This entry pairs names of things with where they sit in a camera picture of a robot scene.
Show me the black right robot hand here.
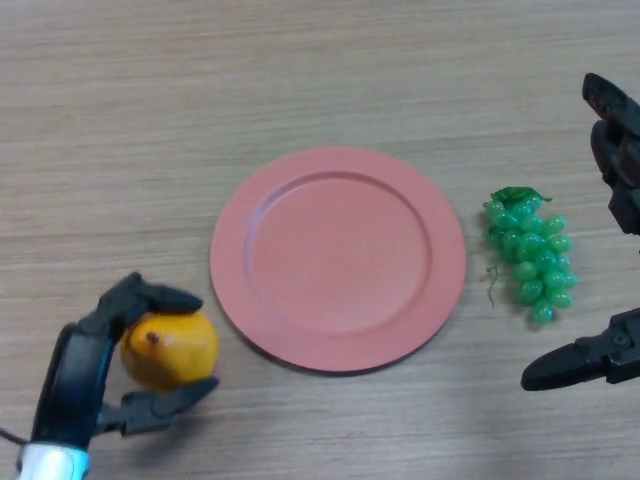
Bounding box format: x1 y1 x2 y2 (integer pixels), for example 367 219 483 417
521 73 640 393

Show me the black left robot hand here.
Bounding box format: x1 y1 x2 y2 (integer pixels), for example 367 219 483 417
31 272 221 449

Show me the yellow pear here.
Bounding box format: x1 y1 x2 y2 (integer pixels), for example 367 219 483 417
119 310 220 393

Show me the pink round plate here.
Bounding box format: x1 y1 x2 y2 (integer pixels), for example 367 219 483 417
209 145 468 376

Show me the green grape bunch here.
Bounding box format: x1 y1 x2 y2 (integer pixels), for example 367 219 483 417
482 186 580 326

